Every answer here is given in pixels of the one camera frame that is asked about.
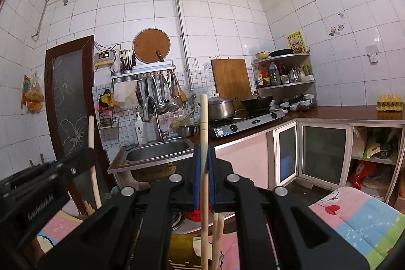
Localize rectangular wooden cutting board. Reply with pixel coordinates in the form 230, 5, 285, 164
211, 58, 253, 103

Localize pastel printed blanket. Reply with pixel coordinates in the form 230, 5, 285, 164
36, 186, 405, 270

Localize steel chopstick cup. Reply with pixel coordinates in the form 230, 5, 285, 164
119, 50, 135, 74

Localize steel pot with lid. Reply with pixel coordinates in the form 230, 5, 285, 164
207, 93, 238, 119

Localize yellow egg carton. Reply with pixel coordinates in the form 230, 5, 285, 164
376, 94, 404, 112

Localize black wok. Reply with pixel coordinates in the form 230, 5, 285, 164
240, 92, 274, 110

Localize white wall socket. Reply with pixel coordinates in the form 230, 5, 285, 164
365, 45, 380, 64

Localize steel corner shelf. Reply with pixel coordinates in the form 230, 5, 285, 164
251, 53, 317, 107

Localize yellow hose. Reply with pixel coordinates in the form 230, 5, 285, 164
170, 106, 195, 130

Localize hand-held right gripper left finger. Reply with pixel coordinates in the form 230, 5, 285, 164
36, 144, 203, 270

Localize row of condiment bottles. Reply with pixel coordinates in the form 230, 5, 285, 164
255, 63, 314, 88

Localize yellow container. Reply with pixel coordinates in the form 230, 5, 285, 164
169, 234, 203, 270

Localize chrome faucet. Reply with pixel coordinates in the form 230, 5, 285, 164
142, 96, 170, 141

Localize stainless steel sink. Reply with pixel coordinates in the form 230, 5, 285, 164
108, 137, 195, 174

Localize small steel pot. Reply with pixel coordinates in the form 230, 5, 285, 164
177, 125, 198, 138

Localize hanging clear snack bag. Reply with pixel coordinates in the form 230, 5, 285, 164
22, 72, 45, 114

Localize stack of white bowls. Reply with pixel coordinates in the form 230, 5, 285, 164
278, 93, 317, 112

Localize red plastic bag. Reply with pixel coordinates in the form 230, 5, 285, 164
351, 161, 377, 191

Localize yellow wall poster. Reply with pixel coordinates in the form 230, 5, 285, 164
286, 30, 308, 53

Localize red and yellow gloves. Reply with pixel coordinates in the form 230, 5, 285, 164
96, 91, 114, 114

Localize wooden chopstick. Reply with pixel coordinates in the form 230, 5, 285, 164
200, 93, 210, 270
88, 116, 103, 210
211, 212, 225, 270

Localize white hanging cloth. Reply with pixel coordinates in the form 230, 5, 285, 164
113, 80, 138, 109

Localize white soap pump bottle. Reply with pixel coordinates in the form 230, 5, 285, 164
134, 112, 149, 146

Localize row of hanging steel utensils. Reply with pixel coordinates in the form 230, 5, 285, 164
136, 71, 189, 115

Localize round wooden cutting board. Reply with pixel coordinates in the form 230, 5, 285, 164
132, 29, 171, 64

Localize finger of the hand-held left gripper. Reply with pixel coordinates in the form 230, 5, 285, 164
47, 148, 100, 183

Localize steel gas stove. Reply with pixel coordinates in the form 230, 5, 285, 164
209, 109, 286, 138

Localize narrow glass cabinet door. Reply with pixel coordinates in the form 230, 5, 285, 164
274, 123, 298, 187

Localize metal wall pipe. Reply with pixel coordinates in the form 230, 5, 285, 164
31, 0, 194, 93

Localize beige digital meter box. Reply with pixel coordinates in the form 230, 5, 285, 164
94, 51, 116, 66

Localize brown frosted glass door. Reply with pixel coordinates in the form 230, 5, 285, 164
44, 35, 111, 195

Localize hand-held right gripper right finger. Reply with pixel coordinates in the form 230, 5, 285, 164
207, 145, 371, 270

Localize black wire wall basket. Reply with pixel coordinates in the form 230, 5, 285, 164
97, 113, 118, 130

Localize white wall utensil rack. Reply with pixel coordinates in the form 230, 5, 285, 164
111, 61, 176, 84

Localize wide glass cabinet door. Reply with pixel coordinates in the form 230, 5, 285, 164
297, 123, 352, 191

